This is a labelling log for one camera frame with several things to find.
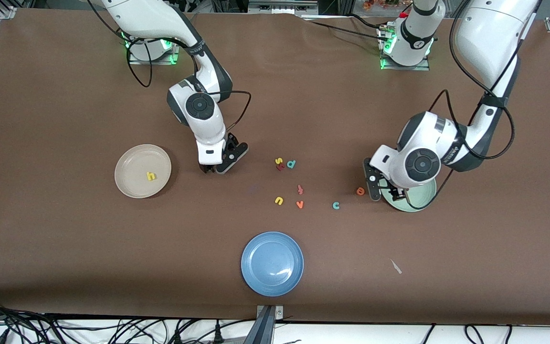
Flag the brown table cover sheet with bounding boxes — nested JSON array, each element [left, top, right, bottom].
[[0, 7, 550, 326]]

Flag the dark camera pole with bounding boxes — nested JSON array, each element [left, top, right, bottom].
[[244, 306, 275, 344]]

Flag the beige round plate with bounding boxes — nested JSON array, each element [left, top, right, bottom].
[[114, 144, 172, 199]]

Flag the blue round plate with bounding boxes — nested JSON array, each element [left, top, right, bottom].
[[241, 232, 304, 297]]

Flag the metal pole bracket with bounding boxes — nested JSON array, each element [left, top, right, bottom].
[[257, 305, 284, 320]]

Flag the black looped cable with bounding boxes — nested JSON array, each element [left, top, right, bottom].
[[464, 324, 487, 344]]

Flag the green round plate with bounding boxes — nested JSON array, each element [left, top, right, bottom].
[[381, 178, 437, 212]]

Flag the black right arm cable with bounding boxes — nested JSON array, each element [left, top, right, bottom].
[[126, 38, 253, 139]]

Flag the aluminium right arm base plate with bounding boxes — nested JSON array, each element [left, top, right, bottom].
[[128, 19, 182, 65]]

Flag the grey equipment box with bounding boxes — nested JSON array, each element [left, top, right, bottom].
[[248, 0, 319, 15]]

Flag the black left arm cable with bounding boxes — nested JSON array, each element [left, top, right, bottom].
[[406, 0, 515, 211]]

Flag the aluminium left arm base plate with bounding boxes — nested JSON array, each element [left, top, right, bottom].
[[378, 24, 431, 71]]

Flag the tangled black cables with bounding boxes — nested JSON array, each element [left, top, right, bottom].
[[0, 296, 237, 344]]

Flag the black cable to arm base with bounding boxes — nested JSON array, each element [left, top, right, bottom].
[[301, 13, 390, 41]]

